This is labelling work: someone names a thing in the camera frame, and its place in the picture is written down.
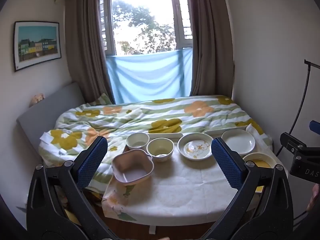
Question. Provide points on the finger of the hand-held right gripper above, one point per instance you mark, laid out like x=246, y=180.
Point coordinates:
x=315, y=126
x=291, y=141

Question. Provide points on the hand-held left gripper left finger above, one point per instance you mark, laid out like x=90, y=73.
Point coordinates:
x=91, y=162

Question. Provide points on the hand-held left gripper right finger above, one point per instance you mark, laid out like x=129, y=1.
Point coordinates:
x=226, y=162

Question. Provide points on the pink square bowl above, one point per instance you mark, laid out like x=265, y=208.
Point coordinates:
x=132, y=170

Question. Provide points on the person's right hand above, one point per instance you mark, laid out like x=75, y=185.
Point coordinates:
x=315, y=197

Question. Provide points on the plain white plate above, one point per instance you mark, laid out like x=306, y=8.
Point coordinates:
x=237, y=141

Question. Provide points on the white rectangular tray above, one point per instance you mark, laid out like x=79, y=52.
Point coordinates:
x=165, y=136
x=215, y=131

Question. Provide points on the yellow rimmed bowl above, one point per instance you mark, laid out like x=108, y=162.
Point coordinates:
x=260, y=160

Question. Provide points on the floral cream plate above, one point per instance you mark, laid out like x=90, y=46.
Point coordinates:
x=195, y=146

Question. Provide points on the tall cream bowl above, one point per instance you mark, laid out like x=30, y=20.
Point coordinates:
x=137, y=141

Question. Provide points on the white floral tablecloth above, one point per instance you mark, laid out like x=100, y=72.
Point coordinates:
x=175, y=187

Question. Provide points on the striped floral blanket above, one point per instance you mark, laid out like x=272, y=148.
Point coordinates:
x=140, y=120

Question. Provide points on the wide cream bowl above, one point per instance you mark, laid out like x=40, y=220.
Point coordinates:
x=160, y=150

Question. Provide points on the grey padded headboard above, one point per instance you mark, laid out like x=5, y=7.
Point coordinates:
x=47, y=107

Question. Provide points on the beige plush toy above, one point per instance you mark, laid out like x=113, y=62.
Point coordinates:
x=38, y=99

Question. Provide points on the light blue cloth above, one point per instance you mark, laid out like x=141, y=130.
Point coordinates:
x=150, y=77

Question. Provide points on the brown curtain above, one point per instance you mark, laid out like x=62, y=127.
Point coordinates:
x=212, y=37
x=86, y=45

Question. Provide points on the framed town picture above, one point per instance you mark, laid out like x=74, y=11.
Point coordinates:
x=37, y=43

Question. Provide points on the window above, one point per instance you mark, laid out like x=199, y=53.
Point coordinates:
x=145, y=17

